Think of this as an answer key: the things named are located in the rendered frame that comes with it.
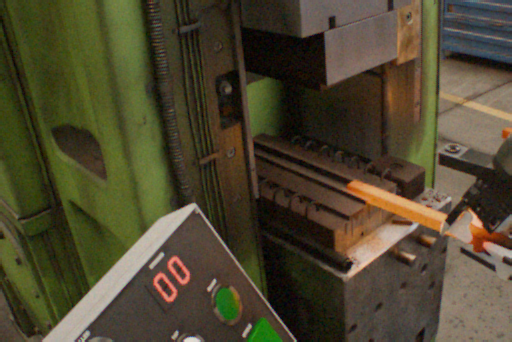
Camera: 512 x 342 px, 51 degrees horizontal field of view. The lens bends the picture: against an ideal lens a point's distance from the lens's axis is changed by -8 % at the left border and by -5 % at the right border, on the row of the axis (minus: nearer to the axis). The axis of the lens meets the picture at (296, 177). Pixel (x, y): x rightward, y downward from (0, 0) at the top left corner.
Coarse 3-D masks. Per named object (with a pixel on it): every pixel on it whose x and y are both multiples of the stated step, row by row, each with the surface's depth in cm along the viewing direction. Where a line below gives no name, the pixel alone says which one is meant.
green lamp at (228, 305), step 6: (222, 294) 75; (228, 294) 76; (234, 294) 77; (216, 300) 73; (222, 300) 74; (228, 300) 75; (234, 300) 76; (222, 306) 74; (228, 306) 75; (234, 306) 76; (222, 312) 73; (228, 312) 74; (234, 312) 75; (228, 318) 74; (234, 318) 75
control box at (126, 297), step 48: (144, 240) 74; (192, 240) 74; (96, 288) 67; (144, 288) 65; (192, 288) 71; (240, 288) 78; (48, 336) 60; (96, 336) 57; (144, 336) 62; (192, 336) 68; (240, 336) 75; (288, 336) 83
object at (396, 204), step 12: (360, 192) 114; (372, 192) 113; (384, 192) 113; (384, 204) 111; (396, 204) 108; (408, 204) 108; (408, 216) 107; (420, 216) 105; (432, 216) 103; (444, 216) 103; (432, 228) 104; (480, 228) 99; (492, 228) 98; (480, 240) 95; (492, 240) 94; (504, 240) 94
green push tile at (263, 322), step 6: (264, 318) 79; (258, 324) 78; (264, 324) 79; (258, 330) 77; (264, 330) 78; (270, 330) 79; (252, 336) 76; (258, 336) 77; (264, 336) 78; (270, 336) 79; (276, 336) 80
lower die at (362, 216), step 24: (264, 144) 138; (288, 144) 139; (264, 168) 129; (288, 168) 127; (336, 168) 126; (264, 192) 122; (288, 192) 121; (312, 192) 118; (336, 192) 118; (288, 216) 117; (312, 216) 112; (336, 216) 112; (360, 216) 113; (384, 216) 120; (336, 240) 109
